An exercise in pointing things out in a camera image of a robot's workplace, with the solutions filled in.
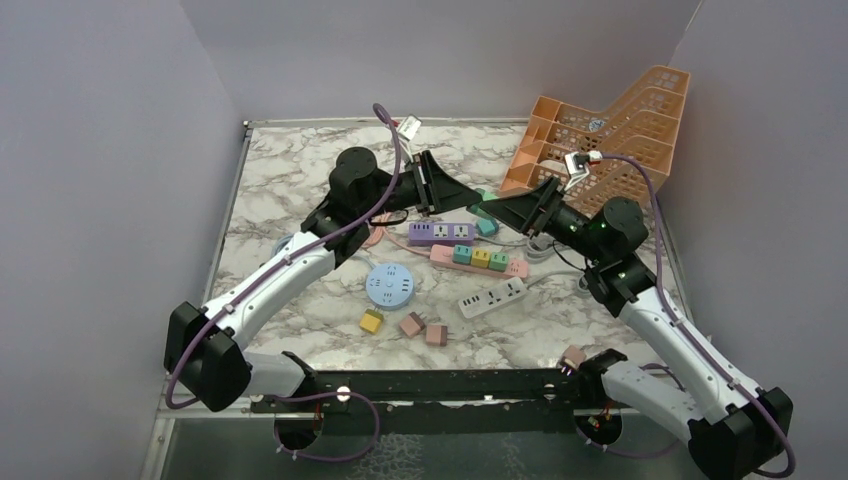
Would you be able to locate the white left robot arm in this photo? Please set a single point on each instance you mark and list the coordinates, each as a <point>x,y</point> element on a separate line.
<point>205,351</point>

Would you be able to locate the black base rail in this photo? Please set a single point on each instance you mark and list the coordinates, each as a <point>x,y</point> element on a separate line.
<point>434,402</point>

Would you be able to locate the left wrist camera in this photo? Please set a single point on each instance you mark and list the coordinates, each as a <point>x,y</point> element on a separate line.
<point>409,127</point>

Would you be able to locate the yellow plug adapter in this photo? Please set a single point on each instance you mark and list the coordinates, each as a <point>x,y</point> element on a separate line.
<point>371,321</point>
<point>480,258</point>

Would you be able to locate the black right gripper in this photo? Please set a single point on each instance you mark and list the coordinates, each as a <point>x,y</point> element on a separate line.
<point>523,212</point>

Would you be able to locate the green plug adapter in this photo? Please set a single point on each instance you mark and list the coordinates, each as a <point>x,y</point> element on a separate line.
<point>475,209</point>
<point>498,261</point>

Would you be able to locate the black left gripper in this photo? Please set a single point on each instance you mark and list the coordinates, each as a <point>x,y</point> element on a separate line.
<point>437,192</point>

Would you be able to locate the pink power strip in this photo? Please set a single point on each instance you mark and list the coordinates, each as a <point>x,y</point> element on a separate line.
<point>441,256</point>

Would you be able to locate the pink plug adapter at edge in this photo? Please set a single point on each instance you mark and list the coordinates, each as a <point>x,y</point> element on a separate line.
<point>571,359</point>

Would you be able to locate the orange plastic file rack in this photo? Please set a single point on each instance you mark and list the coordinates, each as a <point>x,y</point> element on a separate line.
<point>642,123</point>

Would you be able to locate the white power strip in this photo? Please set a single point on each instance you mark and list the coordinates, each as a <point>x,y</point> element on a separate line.
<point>489,300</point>

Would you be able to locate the yellow plug adapter front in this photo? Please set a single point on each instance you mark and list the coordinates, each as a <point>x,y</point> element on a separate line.
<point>371,321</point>

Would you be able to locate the round blue power socket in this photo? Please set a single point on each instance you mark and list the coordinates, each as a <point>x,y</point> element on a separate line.
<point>390,286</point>

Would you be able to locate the dark teal plug adapter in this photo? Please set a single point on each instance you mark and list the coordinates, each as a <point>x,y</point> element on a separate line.
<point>462,254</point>

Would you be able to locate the purple power strip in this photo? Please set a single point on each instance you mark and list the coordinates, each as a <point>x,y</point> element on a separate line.
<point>424,234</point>

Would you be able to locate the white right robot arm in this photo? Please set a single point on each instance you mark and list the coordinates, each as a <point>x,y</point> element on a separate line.
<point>729,424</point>

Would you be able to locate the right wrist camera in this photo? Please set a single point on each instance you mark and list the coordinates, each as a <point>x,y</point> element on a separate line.
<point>578,166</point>

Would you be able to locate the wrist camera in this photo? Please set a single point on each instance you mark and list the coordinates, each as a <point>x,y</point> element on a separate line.
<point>409,127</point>
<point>578,166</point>

